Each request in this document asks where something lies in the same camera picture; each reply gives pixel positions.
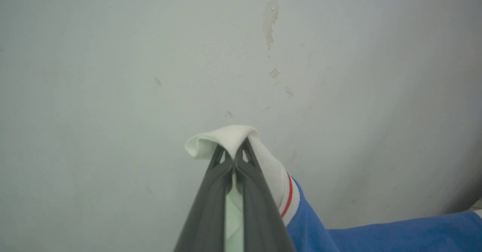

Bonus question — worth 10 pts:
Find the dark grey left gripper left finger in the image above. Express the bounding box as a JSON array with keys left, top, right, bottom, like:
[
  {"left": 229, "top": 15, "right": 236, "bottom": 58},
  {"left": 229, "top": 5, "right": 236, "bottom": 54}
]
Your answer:
[{"left": 174, "top": 144, "right": 234, "bottom": 252}]

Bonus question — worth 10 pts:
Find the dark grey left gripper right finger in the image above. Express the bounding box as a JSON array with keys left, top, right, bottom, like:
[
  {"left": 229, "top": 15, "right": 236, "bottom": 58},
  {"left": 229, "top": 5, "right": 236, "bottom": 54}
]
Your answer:
[{"left": 235, "top": 137, "right": 296, "bottom": 252}]

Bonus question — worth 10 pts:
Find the blue and white garment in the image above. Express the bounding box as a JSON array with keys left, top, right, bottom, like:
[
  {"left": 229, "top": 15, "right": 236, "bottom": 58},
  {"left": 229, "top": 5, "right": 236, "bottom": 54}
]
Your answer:
[{"left": 184, "top": 125, "right": 482, "bottom": 252}]

